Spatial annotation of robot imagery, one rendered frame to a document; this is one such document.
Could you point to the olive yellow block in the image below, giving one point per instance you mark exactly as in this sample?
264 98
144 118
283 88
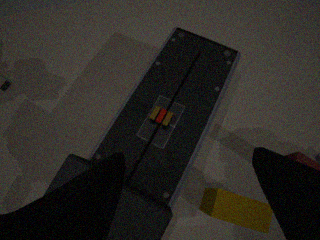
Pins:
235 209

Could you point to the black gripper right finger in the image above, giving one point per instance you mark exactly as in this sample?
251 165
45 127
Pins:
293 191

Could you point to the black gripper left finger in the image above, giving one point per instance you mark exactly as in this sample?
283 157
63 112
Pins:
82 209

